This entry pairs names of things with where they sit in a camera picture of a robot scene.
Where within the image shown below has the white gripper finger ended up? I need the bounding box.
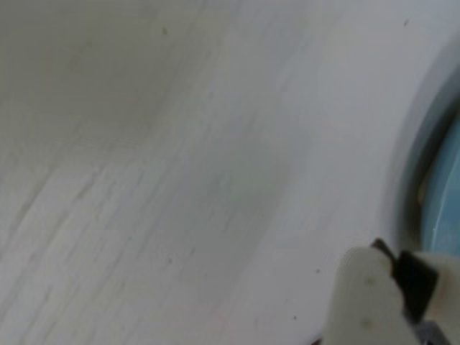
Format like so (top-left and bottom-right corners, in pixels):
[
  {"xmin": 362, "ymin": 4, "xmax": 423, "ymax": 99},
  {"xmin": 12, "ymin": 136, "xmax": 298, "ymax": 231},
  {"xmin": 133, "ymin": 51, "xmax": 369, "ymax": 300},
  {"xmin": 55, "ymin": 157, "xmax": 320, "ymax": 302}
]
[
  {"xmin": 390, "ymin": 249, "xmax": 460, "ymax": 345},
  {"xmin": 321, "ymin": 237, "xmax": 420, "ymax": 345}
]

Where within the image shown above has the blue round dish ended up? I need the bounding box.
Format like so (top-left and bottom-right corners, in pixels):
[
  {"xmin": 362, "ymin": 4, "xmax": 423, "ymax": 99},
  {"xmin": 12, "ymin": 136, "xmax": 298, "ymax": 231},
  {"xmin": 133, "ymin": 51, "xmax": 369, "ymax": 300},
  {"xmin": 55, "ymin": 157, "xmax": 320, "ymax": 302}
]
[{"xmin": 416, "ymin": 107, "xmax": 460, "ymax": 253}]

